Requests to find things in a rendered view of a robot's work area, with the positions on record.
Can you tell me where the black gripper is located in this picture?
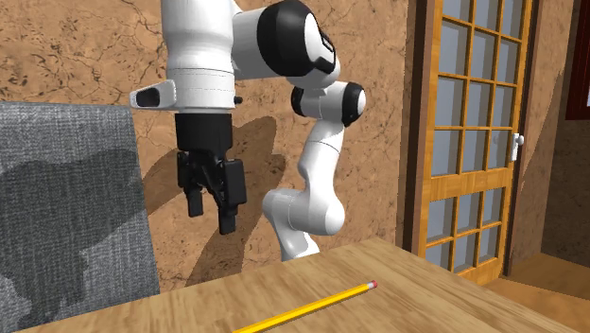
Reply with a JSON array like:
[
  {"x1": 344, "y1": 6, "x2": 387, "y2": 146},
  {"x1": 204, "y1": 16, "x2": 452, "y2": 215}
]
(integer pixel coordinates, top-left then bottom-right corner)
[{"x1": 174, "y1": 112, "x2": 249, "y2": 236}]

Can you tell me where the grey fabric sofa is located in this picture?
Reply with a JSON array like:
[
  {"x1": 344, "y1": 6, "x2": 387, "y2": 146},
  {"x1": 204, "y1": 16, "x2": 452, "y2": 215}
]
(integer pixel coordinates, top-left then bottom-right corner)
[{"x1": 0, "y1": 100, "x2": 162, "y2": 333}]

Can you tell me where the yellow pencil with red eraser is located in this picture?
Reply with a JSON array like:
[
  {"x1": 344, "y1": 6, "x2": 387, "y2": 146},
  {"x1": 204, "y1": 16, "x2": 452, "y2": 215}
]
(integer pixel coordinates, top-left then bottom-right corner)
[{"x1": 232, "y1": 279, "x2": 379, "y2": 333}]

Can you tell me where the wooden door with glass panes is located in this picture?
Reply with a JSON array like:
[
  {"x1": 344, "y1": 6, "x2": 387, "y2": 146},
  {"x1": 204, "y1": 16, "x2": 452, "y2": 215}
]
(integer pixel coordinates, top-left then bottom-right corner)
[{"x1": 402, "y1": 0, "x2": 540, "y2": 287}]

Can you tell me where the dark red framed window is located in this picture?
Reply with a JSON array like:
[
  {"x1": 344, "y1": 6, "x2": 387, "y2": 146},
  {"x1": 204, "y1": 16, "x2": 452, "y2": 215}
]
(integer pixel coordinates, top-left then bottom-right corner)
[{"x1": 564, "y1": 0, "x2": 590, "y2": 121}]

